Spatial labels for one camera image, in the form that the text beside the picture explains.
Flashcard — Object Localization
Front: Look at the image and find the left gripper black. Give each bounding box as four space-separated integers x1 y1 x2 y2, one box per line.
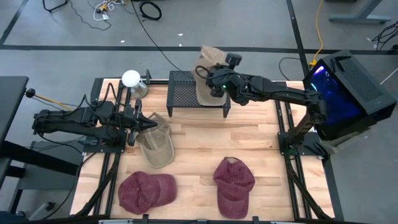
119 99 158 147

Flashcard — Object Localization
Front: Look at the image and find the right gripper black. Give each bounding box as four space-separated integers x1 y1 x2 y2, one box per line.
205 53 243 98

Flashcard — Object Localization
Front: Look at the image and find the tan baseball cap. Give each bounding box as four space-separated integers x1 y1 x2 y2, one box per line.
192 45 231 94
195 88 228 108
136 112 175 169

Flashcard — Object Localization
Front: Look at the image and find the maroon baseball cap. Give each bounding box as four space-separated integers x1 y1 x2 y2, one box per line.
213 156 256 220
117 170 177 215

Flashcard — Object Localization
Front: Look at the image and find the black perforated metal shelf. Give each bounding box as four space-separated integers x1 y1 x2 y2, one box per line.
166 70 231 118

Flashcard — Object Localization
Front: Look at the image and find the white mushroom lamp metal base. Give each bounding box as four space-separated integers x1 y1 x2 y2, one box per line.
121 69 149 100

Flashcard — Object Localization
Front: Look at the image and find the grey desk base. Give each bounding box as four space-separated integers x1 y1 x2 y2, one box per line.
19 141 85 191

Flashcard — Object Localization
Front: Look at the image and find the black computer case blue light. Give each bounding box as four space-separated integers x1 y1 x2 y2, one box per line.
303 49 398 142

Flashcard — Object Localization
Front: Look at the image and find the grey desk leg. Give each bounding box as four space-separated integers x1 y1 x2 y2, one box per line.
328 0 392 25

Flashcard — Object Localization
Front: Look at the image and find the black aluminium table frame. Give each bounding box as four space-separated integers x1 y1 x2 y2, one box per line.
70 77 345 224

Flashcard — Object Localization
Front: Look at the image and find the long black floor cable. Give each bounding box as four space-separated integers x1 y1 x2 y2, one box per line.
129 0 183 72

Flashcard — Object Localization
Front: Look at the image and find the coiled black cable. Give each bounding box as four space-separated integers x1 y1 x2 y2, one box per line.
138 0 163 21

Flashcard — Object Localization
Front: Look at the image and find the thin yellow cable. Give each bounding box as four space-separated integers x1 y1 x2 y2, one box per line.
33 94 73 112

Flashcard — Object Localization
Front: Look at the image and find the yellow extension cord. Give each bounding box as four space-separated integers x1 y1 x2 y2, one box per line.
309 0 325 68

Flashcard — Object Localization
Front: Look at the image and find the white cable bundle with adapters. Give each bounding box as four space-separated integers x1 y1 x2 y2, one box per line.
92 0 125 22

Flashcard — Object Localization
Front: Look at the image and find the black cable bundle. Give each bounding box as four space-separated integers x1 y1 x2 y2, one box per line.
371 21 398 51

